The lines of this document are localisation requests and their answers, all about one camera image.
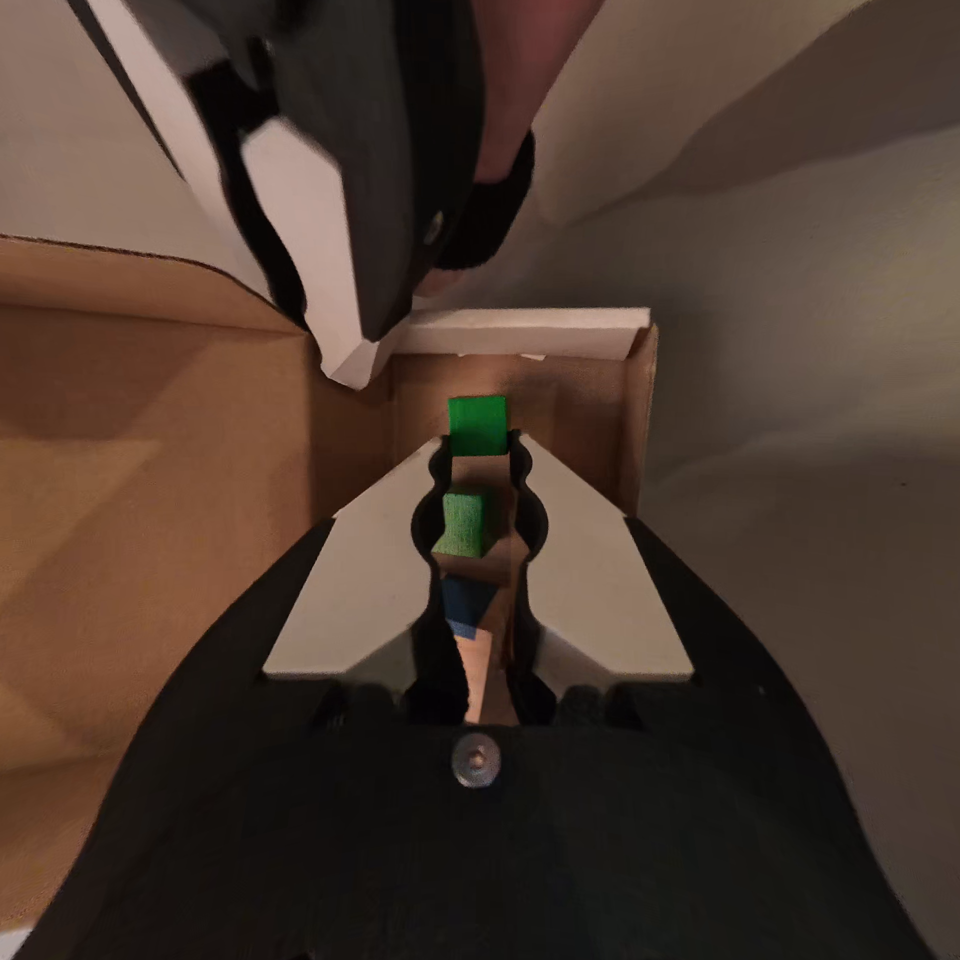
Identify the person's right hand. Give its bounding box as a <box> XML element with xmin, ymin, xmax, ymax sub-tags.
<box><xmin>416</xmin><ymin>0</ymin><xmax>605</xmax><ymax>297</ymax></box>

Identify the white cardboard box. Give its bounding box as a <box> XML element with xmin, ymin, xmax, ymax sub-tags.
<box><xmin>0</xmin><ymin>236</ymin><xmax>660</xmax><ymax>931</ymax></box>

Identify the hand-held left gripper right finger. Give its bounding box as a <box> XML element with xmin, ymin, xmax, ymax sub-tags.
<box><xmin>504</xmin><ymin>429</ymin><xmax>696</xmax><ymax>726</ymax></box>

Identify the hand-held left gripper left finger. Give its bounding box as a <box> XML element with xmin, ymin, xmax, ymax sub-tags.
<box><xmin>261</xmin><ymin>437</ymin><xmax>472</xmax><ymax>723</ymax></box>

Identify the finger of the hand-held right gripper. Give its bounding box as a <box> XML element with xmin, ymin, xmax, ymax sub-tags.
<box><xmin>187</xmin><ymin>63</ymin><xmax>391</xmax><ymax>390</ymax></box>
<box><xmin>69</xmin><ymin>0</ymin><xmax>273</xmax><ymax>297</ymax></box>

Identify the blue cube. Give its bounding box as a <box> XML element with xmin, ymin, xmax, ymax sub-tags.
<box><xmin>441</xmin><ymin>576</ymin><xmax>501</xmax><ymax>641</ymax></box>

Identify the green cube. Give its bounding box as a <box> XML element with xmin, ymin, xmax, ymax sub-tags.
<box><xmin>447</xmin><ymin>395</ymin><xmax>509</xmax><ymax>457</ymax></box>
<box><xmin>432</xmin><ymin>490</ymin><xmax>491</xmax><ymax>558</ymax></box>

